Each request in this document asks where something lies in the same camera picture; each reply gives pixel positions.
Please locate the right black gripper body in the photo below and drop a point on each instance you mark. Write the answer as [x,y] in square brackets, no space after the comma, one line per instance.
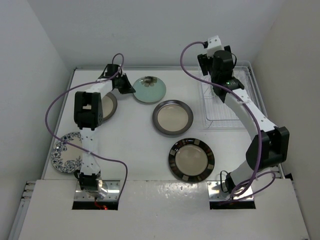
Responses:
[213,77]

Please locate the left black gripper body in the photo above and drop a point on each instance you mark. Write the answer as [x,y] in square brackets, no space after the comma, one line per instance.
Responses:
[118,78]

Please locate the small teal flower plate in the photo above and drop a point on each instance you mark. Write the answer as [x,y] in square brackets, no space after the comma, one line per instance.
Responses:
[149,89]

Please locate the large teal flower plate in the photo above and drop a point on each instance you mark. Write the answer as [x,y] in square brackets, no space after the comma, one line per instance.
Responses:
[212,91]

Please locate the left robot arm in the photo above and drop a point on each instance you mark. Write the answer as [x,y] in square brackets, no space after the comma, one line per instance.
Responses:
[88,116]

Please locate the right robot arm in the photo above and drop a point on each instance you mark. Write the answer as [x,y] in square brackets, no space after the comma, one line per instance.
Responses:
[269,143]

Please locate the left grey rim cream plate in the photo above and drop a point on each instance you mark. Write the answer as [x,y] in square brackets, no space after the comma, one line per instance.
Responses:
[109,106]

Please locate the grey rim cream plate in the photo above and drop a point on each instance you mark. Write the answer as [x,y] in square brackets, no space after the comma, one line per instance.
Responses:
[172,117]
[109,106]

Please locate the centre grey rim cream plate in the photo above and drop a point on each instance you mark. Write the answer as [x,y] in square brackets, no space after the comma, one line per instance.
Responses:
[172,117]

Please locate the blue floral white plate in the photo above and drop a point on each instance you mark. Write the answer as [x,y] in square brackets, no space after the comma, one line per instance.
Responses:
[65,158]

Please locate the black patterned rim plate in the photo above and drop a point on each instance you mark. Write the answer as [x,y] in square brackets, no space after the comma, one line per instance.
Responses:
[191,160]

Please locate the white front cover board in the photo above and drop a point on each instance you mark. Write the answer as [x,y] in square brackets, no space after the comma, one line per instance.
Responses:
[162,210]

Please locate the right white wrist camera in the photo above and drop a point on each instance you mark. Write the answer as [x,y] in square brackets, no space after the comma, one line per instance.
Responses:
[213,44]

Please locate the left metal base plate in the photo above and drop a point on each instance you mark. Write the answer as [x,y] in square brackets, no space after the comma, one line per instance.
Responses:
[108,191]

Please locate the metal base plate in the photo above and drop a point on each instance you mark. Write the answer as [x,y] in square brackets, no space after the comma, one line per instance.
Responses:
[108,191]
[216,194]

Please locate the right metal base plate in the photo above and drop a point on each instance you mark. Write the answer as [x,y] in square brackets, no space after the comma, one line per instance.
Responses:
[216,194]

